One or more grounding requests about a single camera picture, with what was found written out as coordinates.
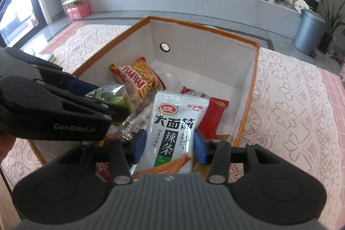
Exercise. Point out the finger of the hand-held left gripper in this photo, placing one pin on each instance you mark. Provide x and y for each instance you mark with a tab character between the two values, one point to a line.
80	84
107	110

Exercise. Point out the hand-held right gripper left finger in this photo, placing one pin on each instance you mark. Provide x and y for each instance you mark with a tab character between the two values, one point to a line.
140	146

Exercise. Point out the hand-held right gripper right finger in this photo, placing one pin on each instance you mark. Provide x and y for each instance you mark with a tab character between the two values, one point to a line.
200	146

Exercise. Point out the green snack packet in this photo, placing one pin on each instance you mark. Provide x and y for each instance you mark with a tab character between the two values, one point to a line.
116	96

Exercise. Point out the clear snack packet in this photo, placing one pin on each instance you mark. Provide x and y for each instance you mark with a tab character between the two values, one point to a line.
132	122

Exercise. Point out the red foil snack packet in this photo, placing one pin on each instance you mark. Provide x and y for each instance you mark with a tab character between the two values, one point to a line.
215	116

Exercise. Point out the white snack packet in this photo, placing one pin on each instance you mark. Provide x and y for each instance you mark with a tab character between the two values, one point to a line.
175	125

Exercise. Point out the dark red meat packet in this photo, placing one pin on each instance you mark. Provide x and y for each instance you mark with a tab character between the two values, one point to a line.
103	172

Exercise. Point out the orange stick snack packet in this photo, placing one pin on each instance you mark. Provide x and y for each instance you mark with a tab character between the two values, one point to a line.
140	79

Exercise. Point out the orange cardboard box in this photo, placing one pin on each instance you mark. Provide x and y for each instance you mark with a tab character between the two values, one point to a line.
202	57

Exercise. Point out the pink storage box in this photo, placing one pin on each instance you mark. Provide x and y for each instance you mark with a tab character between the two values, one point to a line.
78	11

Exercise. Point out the white lace tablecloth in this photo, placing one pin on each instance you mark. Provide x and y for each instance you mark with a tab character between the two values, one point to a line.
283	100

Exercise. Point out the blue pedal trash can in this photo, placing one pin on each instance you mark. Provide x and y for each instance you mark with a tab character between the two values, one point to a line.
308	32

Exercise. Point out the long-leaf potted plant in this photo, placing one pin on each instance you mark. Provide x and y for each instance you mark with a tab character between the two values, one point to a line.
330	28

